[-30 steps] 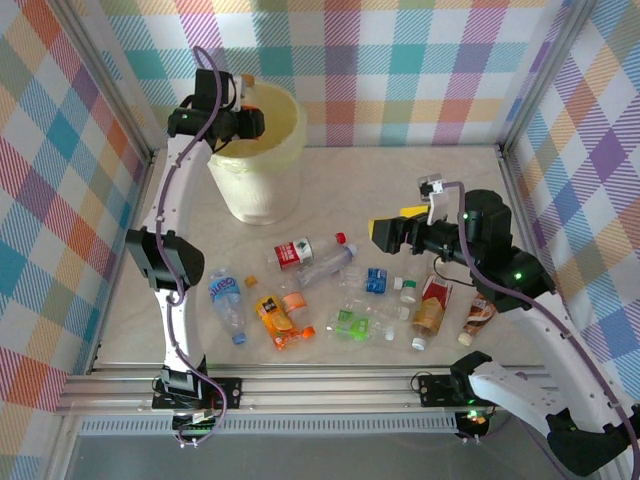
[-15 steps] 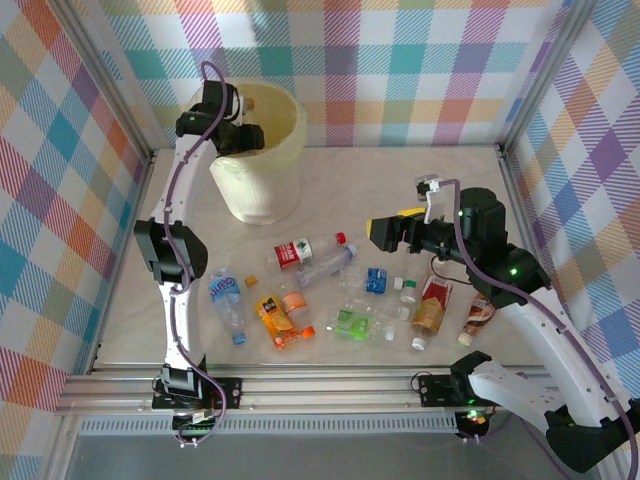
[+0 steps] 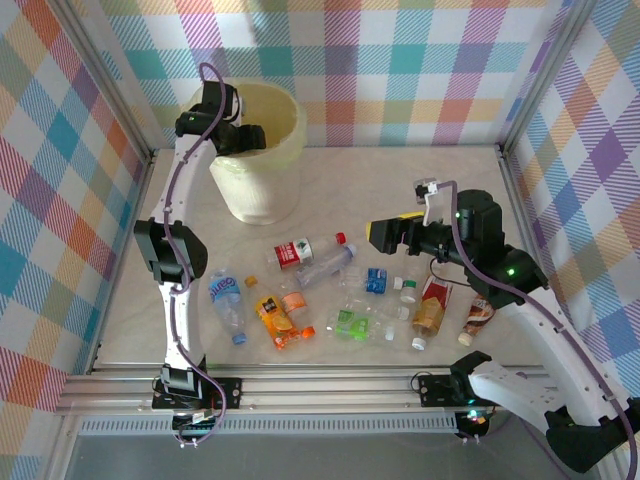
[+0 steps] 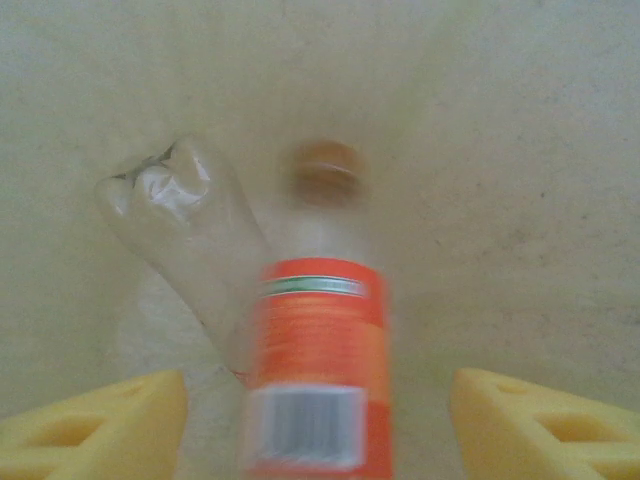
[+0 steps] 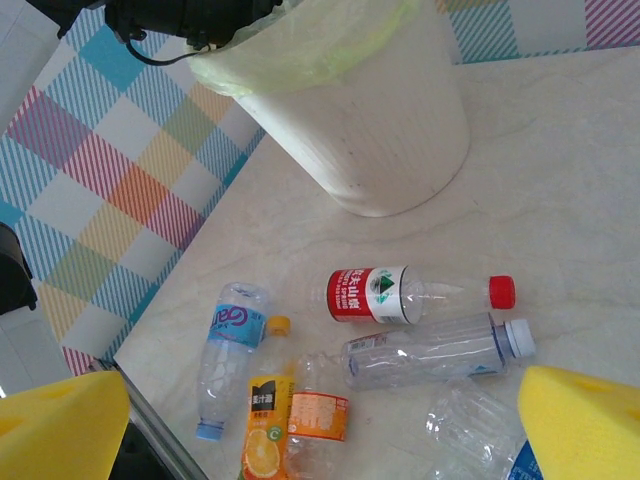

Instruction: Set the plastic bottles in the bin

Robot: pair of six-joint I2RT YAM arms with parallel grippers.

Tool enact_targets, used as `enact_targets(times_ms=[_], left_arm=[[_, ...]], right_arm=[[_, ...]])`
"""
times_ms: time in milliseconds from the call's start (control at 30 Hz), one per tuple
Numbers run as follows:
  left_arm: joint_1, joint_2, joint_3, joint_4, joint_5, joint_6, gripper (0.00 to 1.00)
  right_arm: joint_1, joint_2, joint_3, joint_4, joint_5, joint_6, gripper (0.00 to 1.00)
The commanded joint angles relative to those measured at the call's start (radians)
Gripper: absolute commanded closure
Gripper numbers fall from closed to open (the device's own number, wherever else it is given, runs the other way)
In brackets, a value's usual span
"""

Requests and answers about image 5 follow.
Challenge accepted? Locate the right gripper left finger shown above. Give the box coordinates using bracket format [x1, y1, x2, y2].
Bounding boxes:
[0, 369, 132, 480]

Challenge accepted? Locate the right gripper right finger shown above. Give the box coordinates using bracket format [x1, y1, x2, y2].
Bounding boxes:
[517, 364, 640, 480]

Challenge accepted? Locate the blue label crushed clear bottle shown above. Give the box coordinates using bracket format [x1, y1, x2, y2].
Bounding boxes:
[424, 377, 544, 480]

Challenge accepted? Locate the tall clear bottle white cap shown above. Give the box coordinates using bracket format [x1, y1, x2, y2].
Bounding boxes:
[341, 312, 537, 392]

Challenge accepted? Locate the orange juice bottle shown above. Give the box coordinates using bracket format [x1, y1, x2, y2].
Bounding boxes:
[238, 374, 296, 480]

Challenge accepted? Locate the water bottle blue cap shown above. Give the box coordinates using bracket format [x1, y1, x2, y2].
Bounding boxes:
[194, 281, 274, 444]

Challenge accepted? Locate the yellow bottle cap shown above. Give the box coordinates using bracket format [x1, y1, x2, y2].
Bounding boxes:
[266, 314, 293, 337]

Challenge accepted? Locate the orange label clear bottle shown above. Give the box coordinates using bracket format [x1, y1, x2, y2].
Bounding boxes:
[283, 352, 351, 480]

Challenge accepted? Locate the red green label water bottle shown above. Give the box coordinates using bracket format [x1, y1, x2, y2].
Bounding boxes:
[309, 264, 517, 326]

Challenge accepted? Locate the yellow-green bin liner bag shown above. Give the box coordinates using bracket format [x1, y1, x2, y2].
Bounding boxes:
[188, 0, 419, 99]

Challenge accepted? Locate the white plastic waste bin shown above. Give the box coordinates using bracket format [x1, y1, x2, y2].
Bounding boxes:
[234, 0, 471, 219]

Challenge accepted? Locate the aluminium front rail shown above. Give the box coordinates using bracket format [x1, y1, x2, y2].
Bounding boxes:
[85, 355, 214, 480]

